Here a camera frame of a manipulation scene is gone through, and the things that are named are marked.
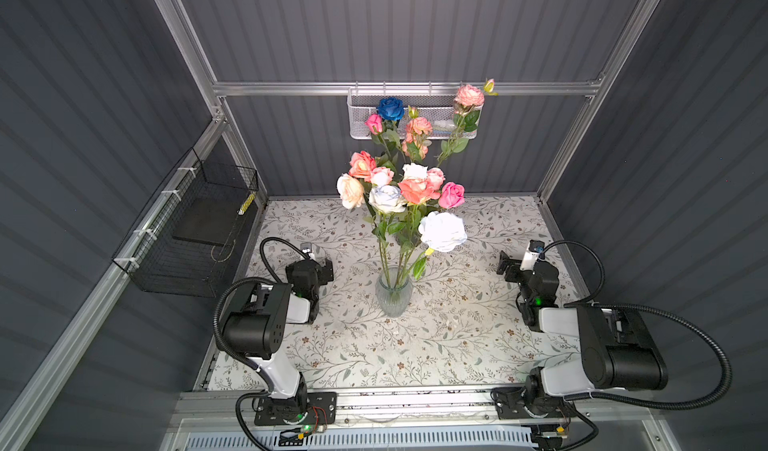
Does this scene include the clear ribbed glass vase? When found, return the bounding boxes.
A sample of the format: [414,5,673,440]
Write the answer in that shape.
[376,267,413,317]

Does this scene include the cream white artificial rose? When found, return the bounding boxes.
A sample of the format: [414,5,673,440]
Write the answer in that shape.
[336,173,365,210]

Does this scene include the salmon pink artificial rose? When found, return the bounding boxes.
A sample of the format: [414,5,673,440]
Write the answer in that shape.
[348,151,377,182]

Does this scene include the coral red artificial rose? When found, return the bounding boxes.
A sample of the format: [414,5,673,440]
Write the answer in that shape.
[395,178,440,287]

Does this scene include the small light pink rose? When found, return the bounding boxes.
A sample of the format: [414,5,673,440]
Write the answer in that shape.
[427,167,445,192]

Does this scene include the magenta pink artificial rose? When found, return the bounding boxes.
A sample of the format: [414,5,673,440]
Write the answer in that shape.
[365,113,384,136]

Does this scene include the blue artificial rose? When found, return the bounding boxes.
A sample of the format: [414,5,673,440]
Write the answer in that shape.
[377,96,406,122]

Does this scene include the pale pink carnation spray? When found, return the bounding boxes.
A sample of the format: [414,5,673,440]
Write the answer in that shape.
[437,78,498,167]

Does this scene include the light pink rosebud stem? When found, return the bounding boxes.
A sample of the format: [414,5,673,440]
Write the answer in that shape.
[438,182,465,209]

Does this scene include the pale pink white rose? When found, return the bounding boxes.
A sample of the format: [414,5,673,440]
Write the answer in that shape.
[369,166,394,187]

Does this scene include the white rosebud stem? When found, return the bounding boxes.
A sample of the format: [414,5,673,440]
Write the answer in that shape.
[402,163,428,181]

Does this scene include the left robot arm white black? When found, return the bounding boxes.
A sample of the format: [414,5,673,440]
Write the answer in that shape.
[213,259,337,431]

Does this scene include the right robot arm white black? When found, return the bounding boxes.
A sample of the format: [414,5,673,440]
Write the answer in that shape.
[496,251,668,418]

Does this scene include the yellow item in black basket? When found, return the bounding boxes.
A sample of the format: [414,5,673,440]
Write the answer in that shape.
[238,192,256,216]

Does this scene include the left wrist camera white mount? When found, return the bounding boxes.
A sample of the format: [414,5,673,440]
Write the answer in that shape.
[301,242,316,259]

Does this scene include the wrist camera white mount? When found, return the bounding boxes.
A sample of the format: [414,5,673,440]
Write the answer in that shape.
[301,242,316,259]
[520,240,545,271]

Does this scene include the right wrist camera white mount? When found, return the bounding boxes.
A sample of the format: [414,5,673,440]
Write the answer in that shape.
[520,240,545,271]

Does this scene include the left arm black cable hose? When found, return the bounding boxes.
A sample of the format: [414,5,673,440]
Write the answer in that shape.
[211,236,313,451]

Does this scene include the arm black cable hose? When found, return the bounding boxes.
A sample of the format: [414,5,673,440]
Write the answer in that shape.
[539,239,733,411]
[211,236,313,451]

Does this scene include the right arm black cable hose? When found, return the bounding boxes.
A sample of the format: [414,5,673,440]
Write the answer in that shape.
[539,239,733,411]

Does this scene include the black wire basket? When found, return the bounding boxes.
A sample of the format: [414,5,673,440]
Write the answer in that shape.
[113,150,259,298]

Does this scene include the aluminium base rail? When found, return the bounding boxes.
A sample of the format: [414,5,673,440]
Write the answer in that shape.
[165,384,669,439]

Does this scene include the white wire mesh basket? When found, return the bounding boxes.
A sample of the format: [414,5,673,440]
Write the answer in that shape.
[346,88,458,140]

